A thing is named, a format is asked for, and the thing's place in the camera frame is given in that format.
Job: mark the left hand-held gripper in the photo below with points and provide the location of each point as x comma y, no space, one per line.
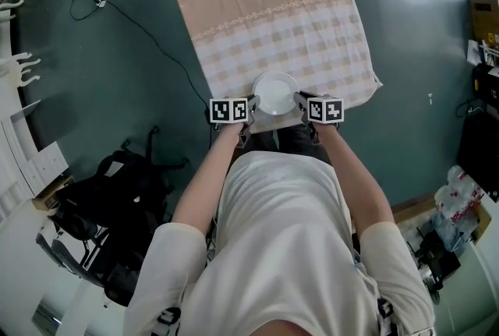
228,110

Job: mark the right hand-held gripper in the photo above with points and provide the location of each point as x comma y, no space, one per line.
325,110

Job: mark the person's left forearm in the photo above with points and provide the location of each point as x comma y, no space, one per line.
202,186

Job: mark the person's right forearm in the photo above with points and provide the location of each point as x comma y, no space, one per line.
358,186

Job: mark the person's dark trousers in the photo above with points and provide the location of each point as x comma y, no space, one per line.
296,139

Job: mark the checked flower tablecloth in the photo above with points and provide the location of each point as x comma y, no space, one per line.
273,34

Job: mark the small white floor object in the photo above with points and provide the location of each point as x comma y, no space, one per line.
430,98

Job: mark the person's white shirt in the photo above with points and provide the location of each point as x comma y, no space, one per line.
280,241

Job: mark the black backpack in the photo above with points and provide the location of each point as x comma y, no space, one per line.
132,190

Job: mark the yellow black machine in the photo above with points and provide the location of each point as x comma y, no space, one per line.
485,87

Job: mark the black equipment case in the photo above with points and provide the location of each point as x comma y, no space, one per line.
479,147

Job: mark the wrapped water bottle pack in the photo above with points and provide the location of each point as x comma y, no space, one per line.
460,192

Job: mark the large cardboard box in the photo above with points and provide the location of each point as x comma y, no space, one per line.
485,22

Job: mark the black tool bag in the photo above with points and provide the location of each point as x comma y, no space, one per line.
438,252

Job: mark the small brown box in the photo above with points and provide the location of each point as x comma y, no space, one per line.
52,192

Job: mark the black office chair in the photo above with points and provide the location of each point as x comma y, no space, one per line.
78,248

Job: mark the white shelf cabinet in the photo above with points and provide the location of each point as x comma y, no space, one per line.
27,163

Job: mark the white vanity table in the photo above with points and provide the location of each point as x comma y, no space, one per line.
15,69

